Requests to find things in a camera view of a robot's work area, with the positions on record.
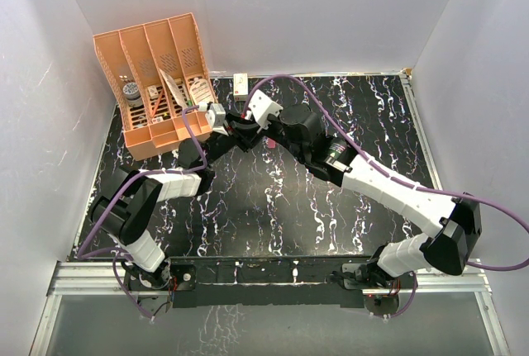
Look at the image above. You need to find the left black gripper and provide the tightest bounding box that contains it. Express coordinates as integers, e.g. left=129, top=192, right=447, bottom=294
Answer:
left=201, top=110, right=261, bottom=169

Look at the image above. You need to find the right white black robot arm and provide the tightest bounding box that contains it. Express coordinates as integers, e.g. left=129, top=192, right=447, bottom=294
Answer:
left=250, top=102, right=481, bottom=287

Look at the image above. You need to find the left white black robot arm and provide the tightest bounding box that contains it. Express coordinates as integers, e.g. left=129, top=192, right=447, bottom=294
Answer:
left=88, top=113, right=262, bottom=289

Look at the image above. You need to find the white label packet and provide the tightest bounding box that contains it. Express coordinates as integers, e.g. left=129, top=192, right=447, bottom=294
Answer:
left=188, top=77, right=217, bottom=105

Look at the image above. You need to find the white paper sachet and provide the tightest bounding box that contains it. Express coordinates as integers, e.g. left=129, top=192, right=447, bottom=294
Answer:
left=159, top=69, right=188, bottom=113

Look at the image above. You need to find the orange pen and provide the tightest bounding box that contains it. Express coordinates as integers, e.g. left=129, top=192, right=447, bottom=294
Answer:
left=152, top=93, right=164, bottom=118

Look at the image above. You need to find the small white card box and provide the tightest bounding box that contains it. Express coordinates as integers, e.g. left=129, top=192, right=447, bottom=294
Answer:
left=146, top=85, right=163, bottom=100

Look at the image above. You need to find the orange plastic file organizer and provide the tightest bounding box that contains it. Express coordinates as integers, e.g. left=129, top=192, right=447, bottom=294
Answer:
left=93, top=13, right=213, bottom=160

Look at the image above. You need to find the grey round tin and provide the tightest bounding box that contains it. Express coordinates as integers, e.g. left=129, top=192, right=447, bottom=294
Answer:
left=122, top=82, right=143, bottom=108

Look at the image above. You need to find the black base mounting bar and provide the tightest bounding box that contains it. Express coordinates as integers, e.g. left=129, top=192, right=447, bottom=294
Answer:
left=169, top=255, right=413, bottom=311

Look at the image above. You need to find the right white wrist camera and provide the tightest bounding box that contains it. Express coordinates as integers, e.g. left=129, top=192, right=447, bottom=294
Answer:
left=244, top=89, right=283, bottom=130

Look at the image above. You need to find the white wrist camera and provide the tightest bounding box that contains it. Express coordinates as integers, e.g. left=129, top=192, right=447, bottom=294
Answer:
left=244, top=89, right=283, bottom=130
left=198, top=102, right=228, bottom=135

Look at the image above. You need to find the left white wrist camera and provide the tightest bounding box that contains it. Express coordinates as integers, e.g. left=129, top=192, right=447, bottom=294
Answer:
left=198, top=102, right=228, bottom=135

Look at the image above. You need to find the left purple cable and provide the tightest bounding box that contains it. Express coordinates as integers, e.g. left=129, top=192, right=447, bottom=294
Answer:
left=76, top=106, right=212, bottom=318

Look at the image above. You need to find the purple cable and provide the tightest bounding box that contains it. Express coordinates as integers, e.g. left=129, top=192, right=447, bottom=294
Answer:
left=243, top=74, right=529, bottom=318
left=76, top=106, right=212, bottom=318

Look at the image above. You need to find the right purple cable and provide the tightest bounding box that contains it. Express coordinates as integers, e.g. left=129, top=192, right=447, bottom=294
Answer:
left=243, top=74, right=529, bottom=318

